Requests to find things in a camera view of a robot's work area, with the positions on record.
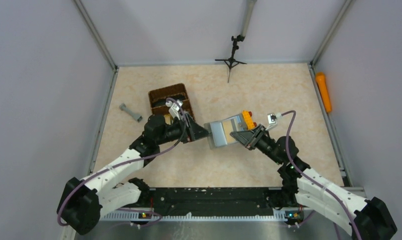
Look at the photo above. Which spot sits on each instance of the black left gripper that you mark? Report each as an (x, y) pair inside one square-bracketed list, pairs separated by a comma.
[(189, 127)]

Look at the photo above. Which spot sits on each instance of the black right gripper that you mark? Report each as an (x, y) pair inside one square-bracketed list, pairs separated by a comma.
[(257, 136)]

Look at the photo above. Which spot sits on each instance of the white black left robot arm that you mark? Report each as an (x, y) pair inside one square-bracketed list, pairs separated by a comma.
[(85, 201)]

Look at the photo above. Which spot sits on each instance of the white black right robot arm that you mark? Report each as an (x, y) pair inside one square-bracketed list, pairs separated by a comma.
[(361, 218)]

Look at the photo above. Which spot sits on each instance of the yellow red toy brick car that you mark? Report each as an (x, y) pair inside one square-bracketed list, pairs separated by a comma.
[(247, 117)]

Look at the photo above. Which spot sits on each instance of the grey dumbbell-shaped plastic part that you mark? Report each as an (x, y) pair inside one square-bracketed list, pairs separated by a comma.
[(136, 116)]

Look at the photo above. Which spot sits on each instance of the orange flashlight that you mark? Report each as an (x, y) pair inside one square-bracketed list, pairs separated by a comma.
[(321, 83)]

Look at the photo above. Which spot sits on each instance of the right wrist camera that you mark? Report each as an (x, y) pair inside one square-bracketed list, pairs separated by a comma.
[(273, 120)]

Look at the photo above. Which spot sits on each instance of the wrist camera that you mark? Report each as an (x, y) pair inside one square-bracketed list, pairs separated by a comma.
[(273, 120), (174, 108)]

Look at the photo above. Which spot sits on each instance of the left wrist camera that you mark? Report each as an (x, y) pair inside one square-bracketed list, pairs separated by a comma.
[(174, 108)]

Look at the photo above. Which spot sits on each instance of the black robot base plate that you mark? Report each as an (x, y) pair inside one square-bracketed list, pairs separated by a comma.
[(265, 197)]

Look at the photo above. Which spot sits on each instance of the black camera tripod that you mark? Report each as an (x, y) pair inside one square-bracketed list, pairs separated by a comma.
[(231, 62)]

